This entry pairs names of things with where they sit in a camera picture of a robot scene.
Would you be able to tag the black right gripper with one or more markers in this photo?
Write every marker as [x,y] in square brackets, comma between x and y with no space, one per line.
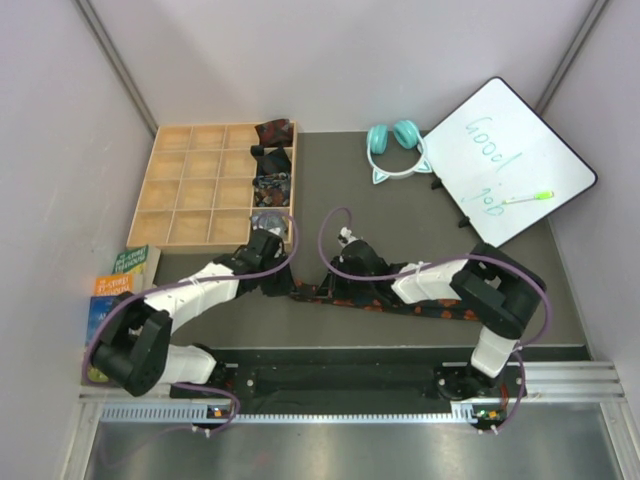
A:
[332,281]

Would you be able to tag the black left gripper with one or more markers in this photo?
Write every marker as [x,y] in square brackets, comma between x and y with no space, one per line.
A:
[284,287]

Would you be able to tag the black orange floral tie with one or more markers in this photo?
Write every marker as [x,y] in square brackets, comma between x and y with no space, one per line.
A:
[448,309]

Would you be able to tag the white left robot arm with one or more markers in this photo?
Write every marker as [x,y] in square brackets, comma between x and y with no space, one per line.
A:
[132,346]

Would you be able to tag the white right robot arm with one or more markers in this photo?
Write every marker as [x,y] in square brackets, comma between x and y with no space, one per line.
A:
[500,292]

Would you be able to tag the grey blue rolled tie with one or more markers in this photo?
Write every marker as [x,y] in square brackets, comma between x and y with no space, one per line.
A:
[274,222]

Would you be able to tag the multicolour paisley rolled tie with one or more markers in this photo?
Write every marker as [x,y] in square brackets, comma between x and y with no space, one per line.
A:
[270,191]

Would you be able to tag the wooden compartment tray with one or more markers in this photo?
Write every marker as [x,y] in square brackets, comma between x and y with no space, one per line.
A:
[197,192]

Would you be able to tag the dark blue rolled tie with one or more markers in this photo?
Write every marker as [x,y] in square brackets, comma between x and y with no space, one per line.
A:
[271,161]

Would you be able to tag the dark red rolled tie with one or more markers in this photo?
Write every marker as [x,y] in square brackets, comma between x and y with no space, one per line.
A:
[275,133]

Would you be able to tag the green paperback book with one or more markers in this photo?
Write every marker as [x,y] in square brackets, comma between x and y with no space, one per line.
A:
[139,260]

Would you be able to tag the teal cat ear headphones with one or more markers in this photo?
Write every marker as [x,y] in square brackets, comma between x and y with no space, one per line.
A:
[403,135]

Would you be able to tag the orange paperback book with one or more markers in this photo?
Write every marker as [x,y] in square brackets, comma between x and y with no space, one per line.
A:
[116,284]

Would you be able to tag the white dry erase board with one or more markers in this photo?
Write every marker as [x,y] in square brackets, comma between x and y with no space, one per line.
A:
[493,147]

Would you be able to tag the blue Animal Farm book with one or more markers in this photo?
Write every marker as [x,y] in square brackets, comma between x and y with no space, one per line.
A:
[99,309]

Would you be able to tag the green marker pen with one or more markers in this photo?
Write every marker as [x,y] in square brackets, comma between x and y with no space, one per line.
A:
[539,196]

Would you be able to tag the slotted cable duct rail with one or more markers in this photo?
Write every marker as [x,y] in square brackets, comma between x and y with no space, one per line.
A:
[208,415]

